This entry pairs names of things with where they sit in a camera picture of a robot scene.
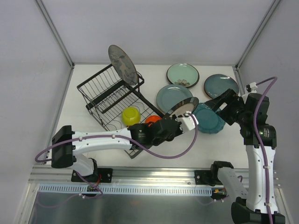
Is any black striped cream plate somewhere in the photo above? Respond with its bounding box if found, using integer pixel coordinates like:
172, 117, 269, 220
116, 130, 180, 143
163, 97, 199, 119

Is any grey deer plate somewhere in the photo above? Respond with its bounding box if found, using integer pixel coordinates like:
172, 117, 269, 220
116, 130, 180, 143
108, 45, 138, 85

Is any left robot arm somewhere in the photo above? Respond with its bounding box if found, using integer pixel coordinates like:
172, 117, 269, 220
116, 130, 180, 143
51, 118, 186, 182

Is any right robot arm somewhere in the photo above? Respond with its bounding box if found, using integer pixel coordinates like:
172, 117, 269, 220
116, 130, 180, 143
205, 89, 285, 224

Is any orange bowl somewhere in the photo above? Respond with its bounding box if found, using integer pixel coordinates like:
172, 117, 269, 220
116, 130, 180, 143
145, 115, 162, 123

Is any dark blue speckled plate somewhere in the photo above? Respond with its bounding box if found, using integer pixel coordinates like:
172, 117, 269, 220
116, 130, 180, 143
204, 74, 239, 99

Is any teal scalloped plate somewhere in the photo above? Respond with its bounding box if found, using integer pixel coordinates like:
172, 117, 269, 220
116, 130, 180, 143
193, 103, 225, 134

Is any grey blue plate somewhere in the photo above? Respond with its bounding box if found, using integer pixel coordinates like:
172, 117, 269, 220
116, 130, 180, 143
156, 84, 193, 113

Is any green bowl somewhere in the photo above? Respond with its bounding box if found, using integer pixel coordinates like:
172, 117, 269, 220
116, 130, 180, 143
121, 107, 141, 126

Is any mint green flower plate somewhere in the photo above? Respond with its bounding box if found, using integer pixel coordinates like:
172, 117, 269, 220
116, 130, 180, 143
166, 63, 200, 88

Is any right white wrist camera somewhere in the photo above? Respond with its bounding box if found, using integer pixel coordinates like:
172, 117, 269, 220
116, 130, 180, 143
246, 82, 257, 93

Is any aluminium mounting rail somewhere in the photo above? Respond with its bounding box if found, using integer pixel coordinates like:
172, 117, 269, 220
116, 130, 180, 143
28, 163, 280, 189

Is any black wire dish rack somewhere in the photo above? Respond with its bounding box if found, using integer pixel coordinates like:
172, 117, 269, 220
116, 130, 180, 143
77, 64, 164, 160

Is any right aluminium frame post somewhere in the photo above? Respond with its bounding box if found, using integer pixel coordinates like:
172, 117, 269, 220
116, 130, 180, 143
235, 0, 282, 70

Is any aluminium frame post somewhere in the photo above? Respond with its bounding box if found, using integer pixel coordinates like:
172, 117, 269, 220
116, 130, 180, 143
34, 0, 74, 69
235, 0, 282, 70

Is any white slotted cable duct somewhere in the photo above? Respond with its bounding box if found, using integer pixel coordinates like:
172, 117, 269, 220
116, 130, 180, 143
38, 184, 213, 196

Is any left aluminium frame post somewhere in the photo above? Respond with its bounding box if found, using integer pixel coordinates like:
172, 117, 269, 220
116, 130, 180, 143
34, 0, 74, 69

